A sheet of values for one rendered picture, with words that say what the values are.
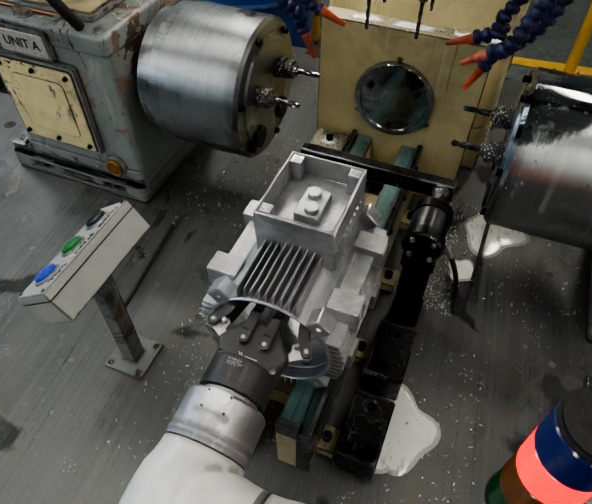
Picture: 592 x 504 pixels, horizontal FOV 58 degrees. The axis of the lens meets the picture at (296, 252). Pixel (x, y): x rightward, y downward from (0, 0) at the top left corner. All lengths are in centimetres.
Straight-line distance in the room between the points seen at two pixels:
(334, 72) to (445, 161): 28
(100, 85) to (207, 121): 20
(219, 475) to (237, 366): 11
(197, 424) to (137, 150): 66
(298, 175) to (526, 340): 51
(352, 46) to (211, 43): 25
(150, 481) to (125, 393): 38
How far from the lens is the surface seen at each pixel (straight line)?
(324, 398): 71
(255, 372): 56
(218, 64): 91
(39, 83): 110
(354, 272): 65
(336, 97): 108
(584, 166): 82
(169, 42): 96
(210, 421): 54
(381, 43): 99
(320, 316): 58
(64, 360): 97
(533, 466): 49
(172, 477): 52
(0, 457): 93
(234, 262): 65
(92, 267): 70
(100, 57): 98
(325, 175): 69
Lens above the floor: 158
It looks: 49 degrees down
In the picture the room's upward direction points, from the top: straight up
